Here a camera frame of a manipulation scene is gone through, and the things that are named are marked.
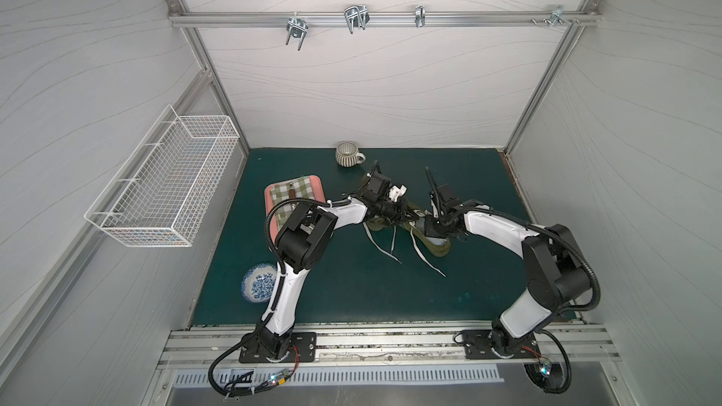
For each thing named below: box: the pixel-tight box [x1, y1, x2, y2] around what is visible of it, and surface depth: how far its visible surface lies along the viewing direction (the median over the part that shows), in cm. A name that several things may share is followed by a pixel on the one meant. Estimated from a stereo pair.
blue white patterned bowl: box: [240, 262, 278, 304], surface depth 84 cm
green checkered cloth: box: [269, 176, 315, 234], surface depth 109 cm
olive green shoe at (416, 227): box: [403, 201, 452, 278], surface depth 91 cm
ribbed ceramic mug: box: [335, 140, 367, 169], surface depth 113 cm
